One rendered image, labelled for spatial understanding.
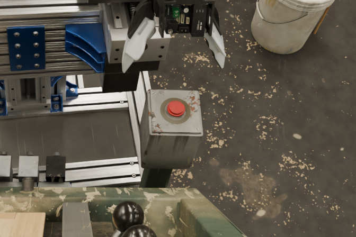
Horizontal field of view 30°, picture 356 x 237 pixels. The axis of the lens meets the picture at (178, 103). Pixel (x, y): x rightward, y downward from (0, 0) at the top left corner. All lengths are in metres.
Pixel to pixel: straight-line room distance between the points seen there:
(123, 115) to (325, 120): 0.87
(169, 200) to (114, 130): 0.89
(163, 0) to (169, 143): 0.64
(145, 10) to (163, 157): 0.65
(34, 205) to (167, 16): 0.61
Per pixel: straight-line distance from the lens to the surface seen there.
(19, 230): 1.24
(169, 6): 0.90
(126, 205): 0.79
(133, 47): 0.96
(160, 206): 1.40
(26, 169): 1.57
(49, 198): 1.38
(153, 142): 1.47
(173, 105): 1.46
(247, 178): 2.50
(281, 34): 2.74
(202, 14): 0.90
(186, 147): 1.50
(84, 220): 1.22
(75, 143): 2.23
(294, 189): 2.53
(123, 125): 2.27
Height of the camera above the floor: 2.17
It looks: 57 degrees down
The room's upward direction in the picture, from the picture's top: 17 degrees clockwise
